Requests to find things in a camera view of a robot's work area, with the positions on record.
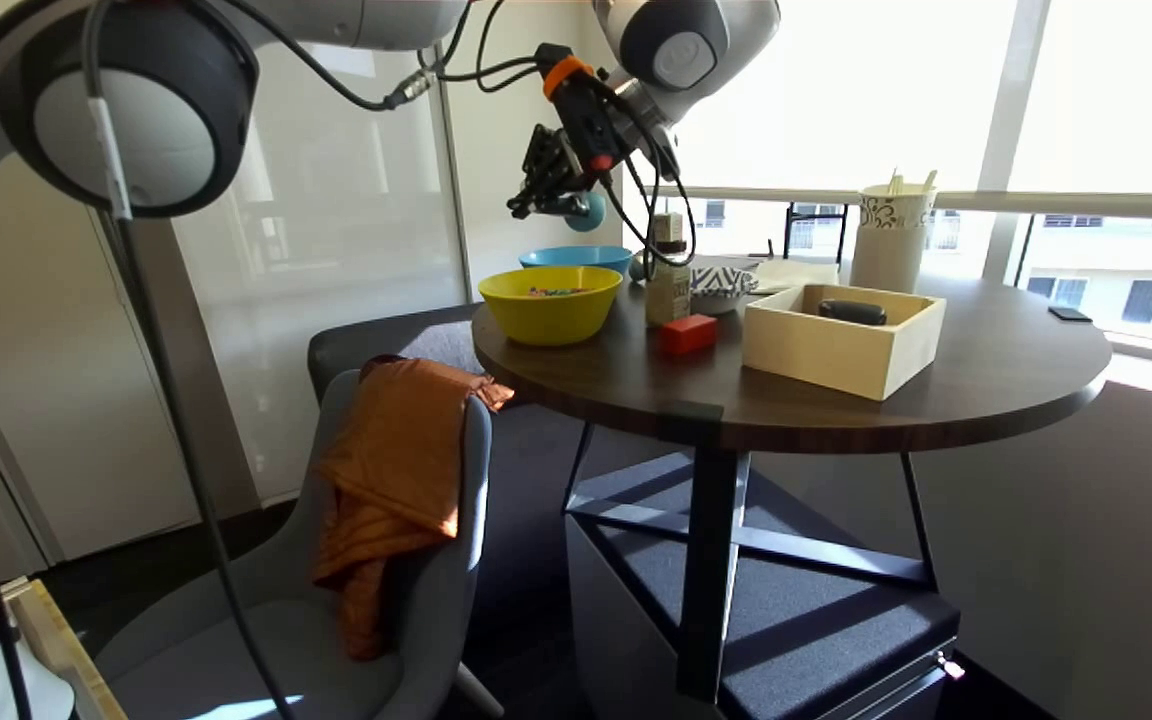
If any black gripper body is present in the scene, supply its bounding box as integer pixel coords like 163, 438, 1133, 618
540, 112, 622, 193

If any blue plastic spoon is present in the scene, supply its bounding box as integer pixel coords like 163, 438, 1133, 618
555, 181, 614, 240

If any blue bowl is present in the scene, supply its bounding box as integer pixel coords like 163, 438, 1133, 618
518, 240, 641, 280

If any yellow bowl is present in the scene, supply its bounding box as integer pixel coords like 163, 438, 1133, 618
478, 264, 628, 351

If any glass spice bottle black cap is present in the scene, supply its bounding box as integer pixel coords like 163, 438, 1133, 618
641, 205, 696, 334

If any red block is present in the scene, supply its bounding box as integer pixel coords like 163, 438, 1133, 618
657, 312, 724, 359

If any flat black object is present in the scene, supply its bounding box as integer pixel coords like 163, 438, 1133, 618
821, 297, 895, 330

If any orange jacket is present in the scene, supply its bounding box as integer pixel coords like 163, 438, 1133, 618
307, 351, 522, 667

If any white ceramic jar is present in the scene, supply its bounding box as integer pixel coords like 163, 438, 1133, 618
849, 169, 944, 297

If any light wooden box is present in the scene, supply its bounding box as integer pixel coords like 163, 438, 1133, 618
737, 280, 954, 405

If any round dark wooden table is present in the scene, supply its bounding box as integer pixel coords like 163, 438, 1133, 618
467, 273, 1115, 708

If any grey shell chair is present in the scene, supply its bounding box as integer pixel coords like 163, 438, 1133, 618
91, 359, 507, 720

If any light wooden platform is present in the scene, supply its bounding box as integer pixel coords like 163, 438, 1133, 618
0, 574, 134, 720

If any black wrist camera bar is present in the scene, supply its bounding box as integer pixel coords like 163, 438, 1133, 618
549, 65, 685, 190

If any orange cable connector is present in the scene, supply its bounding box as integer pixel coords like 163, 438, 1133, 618
538, 39, 583, 99

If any white window rail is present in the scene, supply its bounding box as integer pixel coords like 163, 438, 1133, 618
671, 181, 1152, 223

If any metal wire whisk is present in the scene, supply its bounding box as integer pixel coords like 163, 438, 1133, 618
685, 261, 769, 320

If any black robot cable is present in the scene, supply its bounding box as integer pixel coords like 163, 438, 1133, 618
219, 0, 703, 273

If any black metal chair frame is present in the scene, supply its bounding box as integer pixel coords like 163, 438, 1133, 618
781, 201, 858, 264

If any beige partition post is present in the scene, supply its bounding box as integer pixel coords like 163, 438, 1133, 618
167, 212, 269, 527

